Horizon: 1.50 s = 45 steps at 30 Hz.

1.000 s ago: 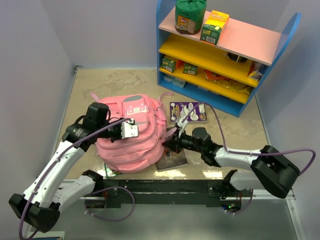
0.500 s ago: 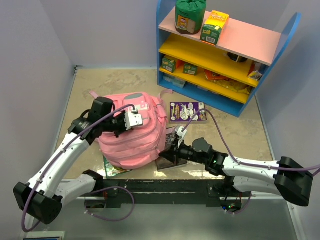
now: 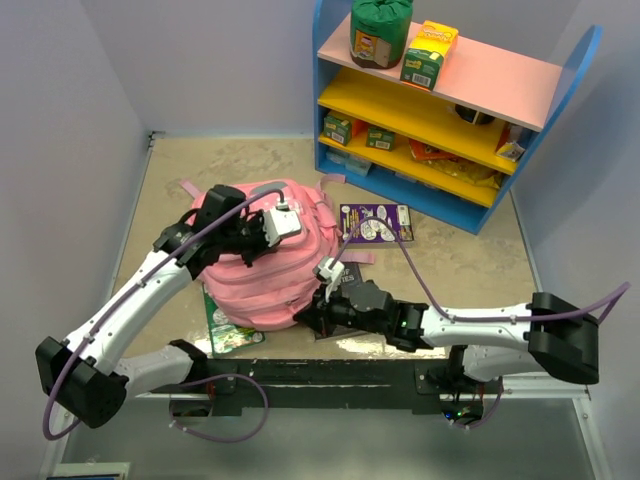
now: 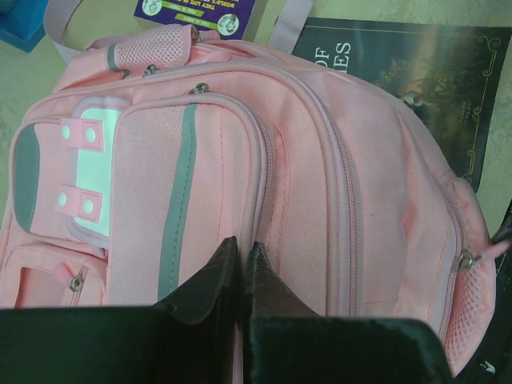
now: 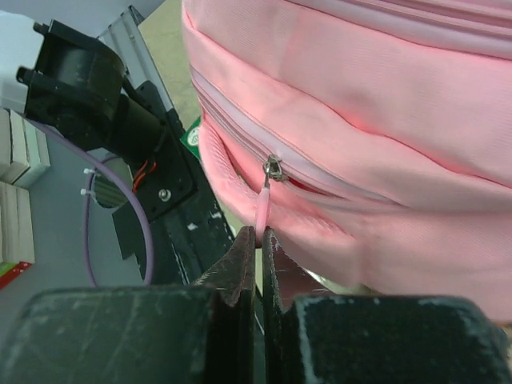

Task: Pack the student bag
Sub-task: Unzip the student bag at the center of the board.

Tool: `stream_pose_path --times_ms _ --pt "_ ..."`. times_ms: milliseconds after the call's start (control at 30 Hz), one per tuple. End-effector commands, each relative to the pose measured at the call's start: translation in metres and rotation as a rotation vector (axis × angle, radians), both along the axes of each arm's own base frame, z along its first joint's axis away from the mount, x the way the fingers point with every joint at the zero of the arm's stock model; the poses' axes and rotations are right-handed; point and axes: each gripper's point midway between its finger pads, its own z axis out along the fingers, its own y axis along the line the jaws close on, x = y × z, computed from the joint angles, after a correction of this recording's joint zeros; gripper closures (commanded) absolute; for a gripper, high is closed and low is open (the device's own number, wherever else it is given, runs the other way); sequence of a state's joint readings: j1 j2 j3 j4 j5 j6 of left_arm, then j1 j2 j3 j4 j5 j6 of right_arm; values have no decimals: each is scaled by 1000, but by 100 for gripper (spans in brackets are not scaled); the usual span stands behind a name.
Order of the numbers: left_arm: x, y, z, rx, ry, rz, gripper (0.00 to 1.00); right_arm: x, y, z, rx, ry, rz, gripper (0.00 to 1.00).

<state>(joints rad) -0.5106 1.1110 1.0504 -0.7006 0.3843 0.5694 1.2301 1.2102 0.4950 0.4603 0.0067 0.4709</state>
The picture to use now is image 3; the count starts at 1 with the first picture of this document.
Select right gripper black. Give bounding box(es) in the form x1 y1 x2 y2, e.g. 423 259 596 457
294 281 387 339

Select Tale of Two Cities book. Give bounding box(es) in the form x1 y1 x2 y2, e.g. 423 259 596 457
314 262 365 342

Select pink student backpack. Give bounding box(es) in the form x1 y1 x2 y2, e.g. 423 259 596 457
198 174 345 332

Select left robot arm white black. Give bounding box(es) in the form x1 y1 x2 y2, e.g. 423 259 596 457
35 185 288 440

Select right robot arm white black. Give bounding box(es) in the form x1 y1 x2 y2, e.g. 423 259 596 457
294 281 599 393

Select orange yellow snack bag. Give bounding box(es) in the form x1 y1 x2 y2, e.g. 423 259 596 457
408 139 503 190

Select purple comic book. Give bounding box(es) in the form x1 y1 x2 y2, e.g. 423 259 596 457
339 203 414 245

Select green coin book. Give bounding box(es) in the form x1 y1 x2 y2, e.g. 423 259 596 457
201 286 266 357

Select clear blue plastic boxes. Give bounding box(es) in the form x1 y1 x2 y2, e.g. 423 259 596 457
326 147 372 177

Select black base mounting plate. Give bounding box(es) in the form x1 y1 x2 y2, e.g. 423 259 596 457
153 359 500 415

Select green small box left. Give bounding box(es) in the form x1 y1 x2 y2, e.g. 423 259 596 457
323 111 354 146

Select green small box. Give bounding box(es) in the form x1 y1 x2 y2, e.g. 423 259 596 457
323 111 354 146
366 125 396 151

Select green small box right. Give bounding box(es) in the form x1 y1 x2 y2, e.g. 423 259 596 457
366 125 396 151

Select blue yellow pink shelf unit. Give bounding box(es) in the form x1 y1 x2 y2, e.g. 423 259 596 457
312 1 602 234

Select small packet on shelf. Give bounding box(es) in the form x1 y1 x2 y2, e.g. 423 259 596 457
495 123 531 162

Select black bowl on shelf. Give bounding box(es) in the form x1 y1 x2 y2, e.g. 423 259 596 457
454 104 495 125

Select yellow green carton box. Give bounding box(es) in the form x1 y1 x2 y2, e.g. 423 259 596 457
400 21 459 91

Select green wrapped jar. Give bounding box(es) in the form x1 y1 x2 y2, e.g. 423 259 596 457
349 0 413 69

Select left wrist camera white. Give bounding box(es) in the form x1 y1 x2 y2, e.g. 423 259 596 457
263 207 302 247

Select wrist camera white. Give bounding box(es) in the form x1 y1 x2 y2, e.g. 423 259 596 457
263 207 302 247
313 256 345 303

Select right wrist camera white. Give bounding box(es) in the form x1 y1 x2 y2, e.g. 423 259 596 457
313 256 345 303

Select aluminium frame rail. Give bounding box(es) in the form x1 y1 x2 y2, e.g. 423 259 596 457
62 357 591 400

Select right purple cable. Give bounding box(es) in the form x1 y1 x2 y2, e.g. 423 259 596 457
329 215 632 431

